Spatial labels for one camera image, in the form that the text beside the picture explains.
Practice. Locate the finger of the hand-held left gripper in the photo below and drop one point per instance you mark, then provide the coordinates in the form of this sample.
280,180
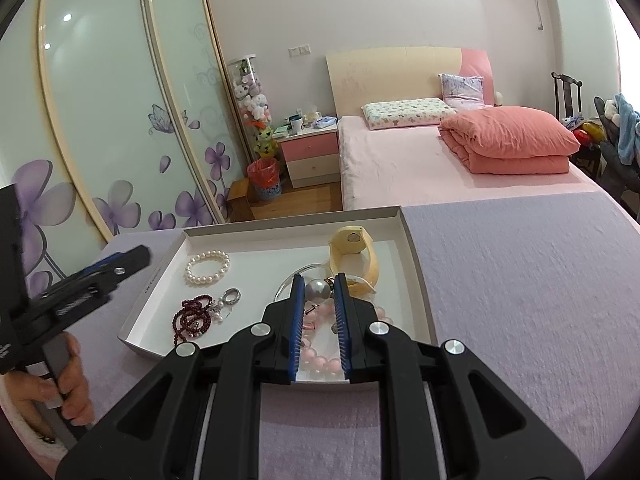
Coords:
132,260
100,263

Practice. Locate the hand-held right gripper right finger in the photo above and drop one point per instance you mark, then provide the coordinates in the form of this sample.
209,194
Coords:
342,330

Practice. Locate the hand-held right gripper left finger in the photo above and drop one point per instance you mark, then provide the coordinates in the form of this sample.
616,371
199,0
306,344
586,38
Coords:
297,325

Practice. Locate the grey pearl pendant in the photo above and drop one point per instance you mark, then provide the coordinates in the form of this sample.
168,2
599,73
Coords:
317,291

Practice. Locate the large silver bangle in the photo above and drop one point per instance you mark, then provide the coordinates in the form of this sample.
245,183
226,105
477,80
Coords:
291,275

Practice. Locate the grey cardboard tray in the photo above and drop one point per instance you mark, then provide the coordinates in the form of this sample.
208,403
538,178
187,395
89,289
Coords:
260,255

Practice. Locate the pearl earring pair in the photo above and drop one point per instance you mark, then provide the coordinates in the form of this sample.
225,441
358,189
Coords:
217,309

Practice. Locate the person's left forearm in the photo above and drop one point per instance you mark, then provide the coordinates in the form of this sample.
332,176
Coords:
25,430

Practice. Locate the person's left hand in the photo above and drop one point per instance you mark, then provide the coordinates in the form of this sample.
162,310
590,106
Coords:
75,385

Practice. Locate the small wooden stool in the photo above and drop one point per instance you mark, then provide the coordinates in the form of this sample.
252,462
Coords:
239,200

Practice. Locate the red trash bin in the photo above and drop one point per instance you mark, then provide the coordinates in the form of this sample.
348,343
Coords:
264,180

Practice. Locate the floral sliding wardrobe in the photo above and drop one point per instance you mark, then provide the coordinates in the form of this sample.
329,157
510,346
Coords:
100,110

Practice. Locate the lavender tablecloth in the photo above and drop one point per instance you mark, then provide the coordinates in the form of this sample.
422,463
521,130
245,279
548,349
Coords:
500,285

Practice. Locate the pink and white nightstand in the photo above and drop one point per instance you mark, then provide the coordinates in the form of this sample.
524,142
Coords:
307,150

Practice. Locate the pink bed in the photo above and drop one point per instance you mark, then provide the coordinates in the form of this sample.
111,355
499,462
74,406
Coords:
390,160

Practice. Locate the plush toy display tube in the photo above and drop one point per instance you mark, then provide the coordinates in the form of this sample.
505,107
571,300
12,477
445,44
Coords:
250,100

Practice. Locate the white cup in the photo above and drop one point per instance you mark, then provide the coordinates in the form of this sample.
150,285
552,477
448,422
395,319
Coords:
296,125

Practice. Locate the blue cloth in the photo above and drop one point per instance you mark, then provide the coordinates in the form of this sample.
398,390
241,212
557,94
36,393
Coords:
326,123

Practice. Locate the white floral pillow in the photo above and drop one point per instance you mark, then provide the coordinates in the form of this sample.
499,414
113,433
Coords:
405,112

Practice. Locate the folded coral quilt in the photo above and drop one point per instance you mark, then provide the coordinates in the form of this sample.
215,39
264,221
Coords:
505,135

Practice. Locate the cream and pink headboard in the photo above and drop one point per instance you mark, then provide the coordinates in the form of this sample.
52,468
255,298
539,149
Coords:
390,75

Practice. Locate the pale purple pillow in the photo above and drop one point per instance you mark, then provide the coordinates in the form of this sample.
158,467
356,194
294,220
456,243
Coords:
462,90

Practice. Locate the colourful toy pile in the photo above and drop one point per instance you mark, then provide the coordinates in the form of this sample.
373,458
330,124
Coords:
587,137

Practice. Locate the dark wooden chair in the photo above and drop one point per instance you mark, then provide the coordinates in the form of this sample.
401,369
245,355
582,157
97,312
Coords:
567,95

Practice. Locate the white plush toy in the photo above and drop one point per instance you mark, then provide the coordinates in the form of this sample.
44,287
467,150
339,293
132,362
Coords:
611,110

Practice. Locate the blue clothing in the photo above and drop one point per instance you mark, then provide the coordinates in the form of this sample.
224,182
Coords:
627,130

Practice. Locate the air conditioner pipe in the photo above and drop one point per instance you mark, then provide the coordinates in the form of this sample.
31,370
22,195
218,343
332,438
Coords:
540,22

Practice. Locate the white wall switch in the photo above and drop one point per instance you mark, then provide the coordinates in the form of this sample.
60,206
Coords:
300,50

